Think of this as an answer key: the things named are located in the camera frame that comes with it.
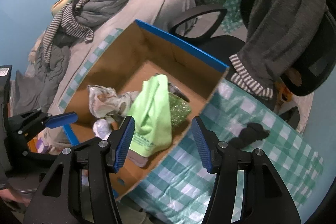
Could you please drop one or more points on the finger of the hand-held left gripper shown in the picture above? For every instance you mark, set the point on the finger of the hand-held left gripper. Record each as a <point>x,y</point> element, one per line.
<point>61,119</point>

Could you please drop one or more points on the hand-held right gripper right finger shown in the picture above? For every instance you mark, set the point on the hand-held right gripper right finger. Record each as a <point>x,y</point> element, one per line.
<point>202,145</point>

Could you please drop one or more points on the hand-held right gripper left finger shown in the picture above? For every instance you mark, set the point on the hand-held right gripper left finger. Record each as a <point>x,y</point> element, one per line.
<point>123,145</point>

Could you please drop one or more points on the white cloth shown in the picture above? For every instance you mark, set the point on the white cloth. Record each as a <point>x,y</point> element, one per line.
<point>103,129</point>

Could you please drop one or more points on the lime green cloth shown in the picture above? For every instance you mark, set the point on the lime green cloth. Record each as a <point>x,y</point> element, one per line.
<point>152,119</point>

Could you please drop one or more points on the green sequin pouch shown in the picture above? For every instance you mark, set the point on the green sequin pouch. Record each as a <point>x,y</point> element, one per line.
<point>181,108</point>

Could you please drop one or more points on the beige floral cloth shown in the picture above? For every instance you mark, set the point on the beige floral cloth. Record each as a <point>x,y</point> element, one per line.
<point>105,100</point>

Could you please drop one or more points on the black sock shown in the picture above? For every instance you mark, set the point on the black sock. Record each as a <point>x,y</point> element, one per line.
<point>249,134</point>

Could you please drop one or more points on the cardboard box with blue rim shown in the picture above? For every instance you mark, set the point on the cardboard box with blue rim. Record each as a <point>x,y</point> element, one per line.
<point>162,56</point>

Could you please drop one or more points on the person's left hand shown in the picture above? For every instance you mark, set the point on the person's left hand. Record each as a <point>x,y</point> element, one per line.
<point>10,196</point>

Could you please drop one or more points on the teal checked cloth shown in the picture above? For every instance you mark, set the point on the teal checked cloth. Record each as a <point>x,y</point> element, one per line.
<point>236,108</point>

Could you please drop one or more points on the person's olive trousers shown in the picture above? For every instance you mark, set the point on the person's olive trousers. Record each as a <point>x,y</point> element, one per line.
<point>141,218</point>

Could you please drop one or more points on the grey white striped garment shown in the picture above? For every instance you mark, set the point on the grey white striped garment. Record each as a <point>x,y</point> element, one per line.
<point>68,24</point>

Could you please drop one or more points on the yellow green pillow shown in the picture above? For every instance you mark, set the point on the yellow green pillow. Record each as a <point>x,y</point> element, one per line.
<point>63,3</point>

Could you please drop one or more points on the black office chair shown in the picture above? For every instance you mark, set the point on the black office chair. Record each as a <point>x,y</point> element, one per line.
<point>315,56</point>

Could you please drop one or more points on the grey striped clothes pile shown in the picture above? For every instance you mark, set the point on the grey striped clothes pile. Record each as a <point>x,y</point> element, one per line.
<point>157,3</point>

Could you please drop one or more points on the dark grey sweater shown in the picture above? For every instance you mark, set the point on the dark grey sweater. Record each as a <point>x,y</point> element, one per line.
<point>283,16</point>

